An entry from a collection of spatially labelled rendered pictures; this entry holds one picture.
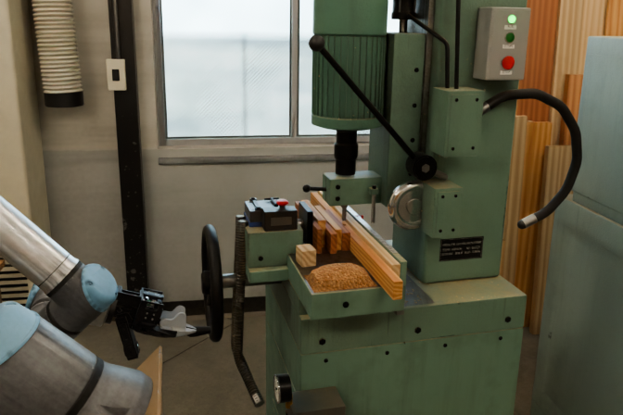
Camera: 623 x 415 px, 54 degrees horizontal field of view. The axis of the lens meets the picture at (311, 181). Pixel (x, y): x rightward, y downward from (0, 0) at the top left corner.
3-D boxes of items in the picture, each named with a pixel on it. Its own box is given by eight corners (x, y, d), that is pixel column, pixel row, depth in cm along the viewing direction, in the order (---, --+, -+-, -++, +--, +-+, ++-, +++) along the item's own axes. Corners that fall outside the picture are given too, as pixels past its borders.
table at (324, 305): (228, 229, 181) (228, 209, 180) (327, 222, 189) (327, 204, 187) (266, 326, 125) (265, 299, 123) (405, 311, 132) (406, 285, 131)
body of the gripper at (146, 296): (167, 306, 141) (113, 295, 137) (156, 339, 142) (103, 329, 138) (165, 292, 148) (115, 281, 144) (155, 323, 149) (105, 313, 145)
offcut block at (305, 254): (296, 260, 143) (296, 245, 142) (309, 258, 145) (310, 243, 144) (301, 267, 140) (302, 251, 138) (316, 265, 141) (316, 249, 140)
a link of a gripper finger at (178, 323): (202, 319, 145) (164, 311, 142) (195, 341, 146) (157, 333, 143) (201, 313, 147) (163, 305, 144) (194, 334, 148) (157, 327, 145)
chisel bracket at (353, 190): (321, 204, 158) (322, 172, 156) (373, 201, 162) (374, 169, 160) (329, 212, 151) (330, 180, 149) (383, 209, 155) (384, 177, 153)
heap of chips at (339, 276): (303, 275, 135) (303, 259, 134) (363, 270, 139) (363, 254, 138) (313, 293, 127) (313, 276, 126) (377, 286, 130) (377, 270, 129)
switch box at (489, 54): (472, 78, 144) (477, 6, 140) (509, 77, 146) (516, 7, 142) (485, 80, 138) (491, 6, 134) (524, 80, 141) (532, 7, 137)
